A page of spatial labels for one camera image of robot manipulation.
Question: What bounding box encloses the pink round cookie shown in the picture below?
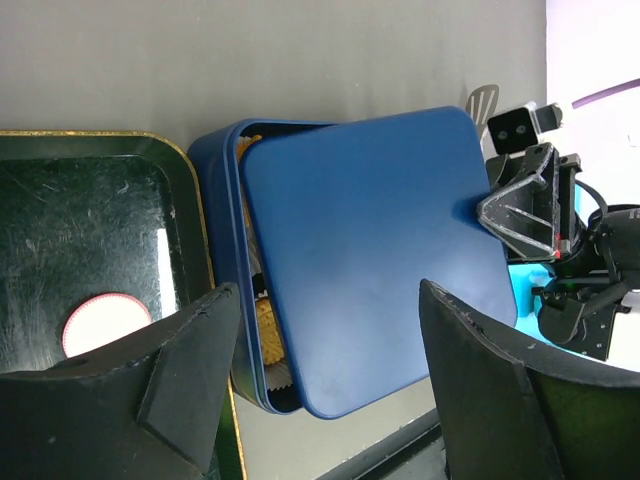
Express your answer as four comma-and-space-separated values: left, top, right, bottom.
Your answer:
61, 293, 152, 358

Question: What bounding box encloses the blue cookie tin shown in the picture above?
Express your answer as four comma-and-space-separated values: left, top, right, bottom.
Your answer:
188, 119, 328, 415

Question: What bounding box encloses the blue tin lid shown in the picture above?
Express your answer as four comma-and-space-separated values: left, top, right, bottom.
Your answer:
239, 106, 517, 419

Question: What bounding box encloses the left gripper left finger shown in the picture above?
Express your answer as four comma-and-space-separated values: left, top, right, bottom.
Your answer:
1, 283, 241, 479

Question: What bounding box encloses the orange round cookie bottom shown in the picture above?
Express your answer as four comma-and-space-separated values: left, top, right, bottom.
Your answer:
255, 297, 285, 366

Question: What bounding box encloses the white paper cup bottom-left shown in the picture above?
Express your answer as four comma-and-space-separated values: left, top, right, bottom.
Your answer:
265, 360, 293, 391

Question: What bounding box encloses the black cookie tray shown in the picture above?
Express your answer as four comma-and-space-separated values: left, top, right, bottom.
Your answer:
1, 131, 246, 479

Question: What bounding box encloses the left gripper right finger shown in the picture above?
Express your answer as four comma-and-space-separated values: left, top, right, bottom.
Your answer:
419, 280, 639, 479

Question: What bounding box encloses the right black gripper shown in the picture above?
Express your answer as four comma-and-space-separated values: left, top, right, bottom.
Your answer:
477, 143, 639, 360

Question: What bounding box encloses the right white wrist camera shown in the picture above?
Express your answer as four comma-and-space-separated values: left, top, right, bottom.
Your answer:
487, 102, 565, 155

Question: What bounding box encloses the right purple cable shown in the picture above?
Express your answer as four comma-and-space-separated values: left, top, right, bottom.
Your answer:
570, 77, 640, 111

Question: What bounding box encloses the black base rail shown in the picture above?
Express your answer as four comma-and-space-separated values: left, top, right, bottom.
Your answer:
320, 409, 447, 480

